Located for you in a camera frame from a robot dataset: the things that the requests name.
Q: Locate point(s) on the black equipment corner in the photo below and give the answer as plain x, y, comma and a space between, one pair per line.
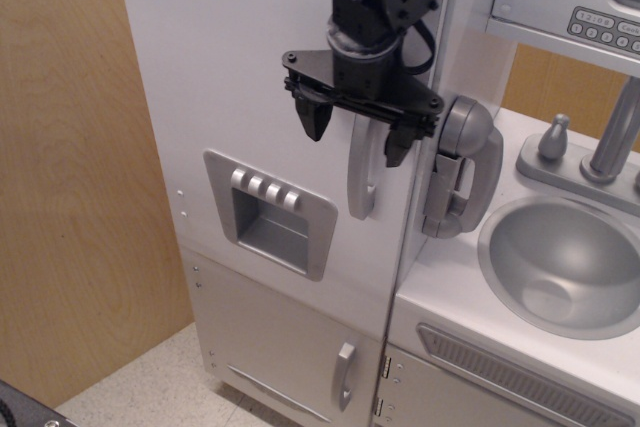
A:
19, 409

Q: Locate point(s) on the brass lower hinge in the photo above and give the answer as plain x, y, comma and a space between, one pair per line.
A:
378, 407

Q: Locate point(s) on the silver faucet assembly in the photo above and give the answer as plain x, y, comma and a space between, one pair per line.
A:
602, 172

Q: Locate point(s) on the silver door handle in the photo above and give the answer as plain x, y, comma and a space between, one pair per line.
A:
340, 391
364, 162

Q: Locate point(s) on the silver toy sink basin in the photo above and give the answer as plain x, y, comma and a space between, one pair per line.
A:
563, 266

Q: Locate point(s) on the brass upper hinge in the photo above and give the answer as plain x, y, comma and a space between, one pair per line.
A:
385, 367

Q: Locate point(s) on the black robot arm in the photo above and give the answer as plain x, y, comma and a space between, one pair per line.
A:
377, 50

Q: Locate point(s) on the white toy kitchen cabinet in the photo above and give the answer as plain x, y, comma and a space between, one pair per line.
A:
445, 287

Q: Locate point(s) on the silver ice dispenser panel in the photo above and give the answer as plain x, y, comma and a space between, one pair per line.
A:
268, 216

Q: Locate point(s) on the white lower freezer door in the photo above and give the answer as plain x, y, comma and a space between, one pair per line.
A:
277, 350

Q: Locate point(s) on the brass hinge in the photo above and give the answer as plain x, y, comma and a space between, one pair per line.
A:
378, 407
385, 367

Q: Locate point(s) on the white fridge door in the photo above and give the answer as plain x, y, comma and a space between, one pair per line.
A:
214, 80

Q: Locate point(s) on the grey oven vent panel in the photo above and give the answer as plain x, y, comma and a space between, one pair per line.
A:
556, 401

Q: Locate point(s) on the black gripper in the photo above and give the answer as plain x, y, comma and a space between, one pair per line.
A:
382, 88

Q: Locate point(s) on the grey toy telephone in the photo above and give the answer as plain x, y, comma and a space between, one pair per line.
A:
466, 171

